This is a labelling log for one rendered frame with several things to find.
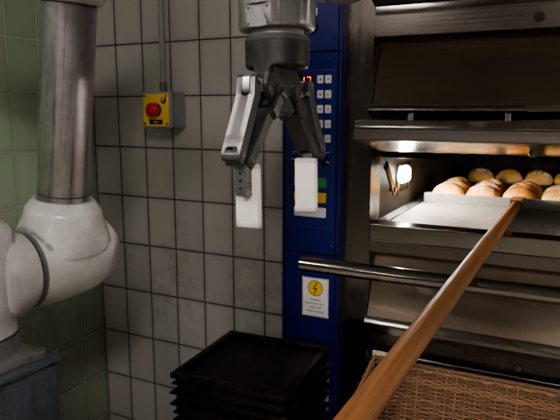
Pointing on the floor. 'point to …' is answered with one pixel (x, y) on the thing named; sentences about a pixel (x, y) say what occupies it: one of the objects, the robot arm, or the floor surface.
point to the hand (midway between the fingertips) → (280, 210)
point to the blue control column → (303, 239)
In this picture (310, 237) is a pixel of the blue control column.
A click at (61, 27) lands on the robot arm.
